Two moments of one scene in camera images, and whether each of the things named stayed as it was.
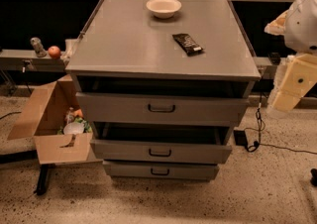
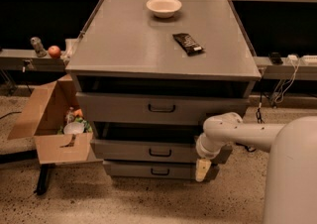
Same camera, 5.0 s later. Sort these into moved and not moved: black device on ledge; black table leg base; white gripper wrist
Moved: white gripper wrist
Not moved: black device on ledge; black table leg base
